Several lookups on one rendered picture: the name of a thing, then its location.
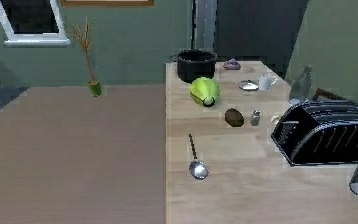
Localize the green lettuce head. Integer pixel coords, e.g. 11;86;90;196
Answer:
189;76;221;108

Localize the black cooking pot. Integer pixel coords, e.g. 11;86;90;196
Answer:
170;49;219;84

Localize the brown potato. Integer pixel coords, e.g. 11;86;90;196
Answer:
224;107;245;128

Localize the purple crumpled cloth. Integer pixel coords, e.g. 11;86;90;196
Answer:
223;58;242;71

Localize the silver round lid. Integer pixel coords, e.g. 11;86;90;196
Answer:
237;79;261;92

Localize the silver salt shaker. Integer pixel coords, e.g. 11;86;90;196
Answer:
249;109;262;127

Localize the bare plant in green pot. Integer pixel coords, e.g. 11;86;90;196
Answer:
66;17;104;98

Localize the white mug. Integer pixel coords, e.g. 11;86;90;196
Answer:
258;72;278;92

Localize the light wooden table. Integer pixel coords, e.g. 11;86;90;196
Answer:
164;60;358;224

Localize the dark grey fridge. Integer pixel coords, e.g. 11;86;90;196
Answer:
191;0;311;78

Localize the clear glass bottle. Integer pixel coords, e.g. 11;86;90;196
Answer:
288;64;314;107

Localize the wooden framed picture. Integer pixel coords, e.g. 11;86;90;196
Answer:
60;0;155;7

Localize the black toaster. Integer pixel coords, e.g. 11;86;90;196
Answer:
270;99;358;167

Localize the brown wooden chair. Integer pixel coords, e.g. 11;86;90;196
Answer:
311;87;346;102

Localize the white framed window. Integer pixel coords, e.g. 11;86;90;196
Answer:
0;0;71;47

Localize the silver ladle with dark handle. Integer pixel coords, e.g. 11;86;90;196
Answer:
187;133;210;181

